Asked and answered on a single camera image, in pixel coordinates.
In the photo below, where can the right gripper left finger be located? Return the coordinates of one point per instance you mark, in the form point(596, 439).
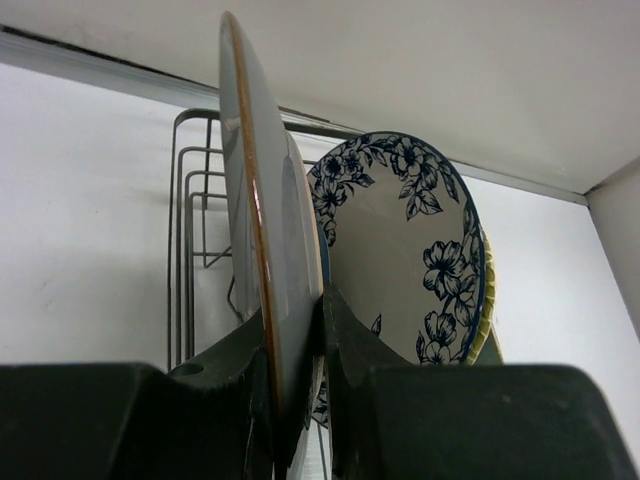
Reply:
point(206, 419)

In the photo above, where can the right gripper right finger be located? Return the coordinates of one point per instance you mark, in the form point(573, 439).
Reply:
point(390, 419)

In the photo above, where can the light green rectangular plate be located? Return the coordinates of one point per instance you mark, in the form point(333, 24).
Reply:
point(490, 354)

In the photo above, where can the yellow checked plate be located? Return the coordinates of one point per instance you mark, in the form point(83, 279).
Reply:
point(487, 312)

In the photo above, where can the blue floral white plate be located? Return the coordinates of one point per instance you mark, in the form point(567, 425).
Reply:
point(405, 244)

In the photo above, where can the grey deer plate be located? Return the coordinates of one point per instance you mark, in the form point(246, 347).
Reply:
point(276, 256)

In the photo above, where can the dark blue plate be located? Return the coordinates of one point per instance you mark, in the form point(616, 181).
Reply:
point(324, 255)

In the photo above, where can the grey wire dish rack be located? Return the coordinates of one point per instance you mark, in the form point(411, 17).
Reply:
point(190, 171)

